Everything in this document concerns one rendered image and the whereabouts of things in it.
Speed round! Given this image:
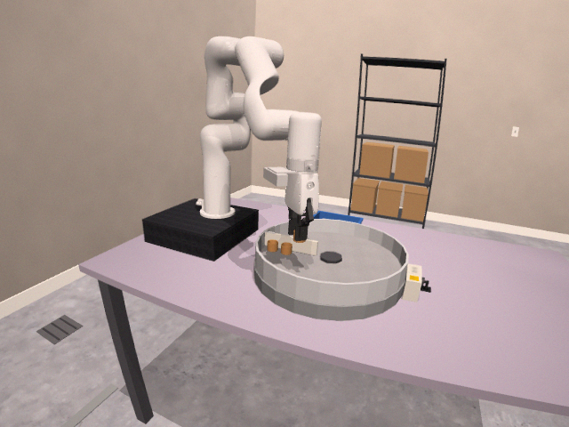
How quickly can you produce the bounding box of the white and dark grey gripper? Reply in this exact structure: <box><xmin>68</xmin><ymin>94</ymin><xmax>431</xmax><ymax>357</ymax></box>
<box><xmin>285</xmin><ymin>170</ymin><xmax>319</xmax><ymax>241</ymax></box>

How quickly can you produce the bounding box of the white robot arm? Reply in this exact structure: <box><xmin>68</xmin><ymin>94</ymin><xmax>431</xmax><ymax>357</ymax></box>
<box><xmin>196</xmin><ymin>36</ymin><xmax>322</xmax><ymax>219</ymax></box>

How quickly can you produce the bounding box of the blue shallow tray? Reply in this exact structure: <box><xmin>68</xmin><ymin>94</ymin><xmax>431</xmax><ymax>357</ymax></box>
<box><xmin>314</xmin><ymin>211</ymin><xmax>364</xmax><ymax>224</ymax></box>

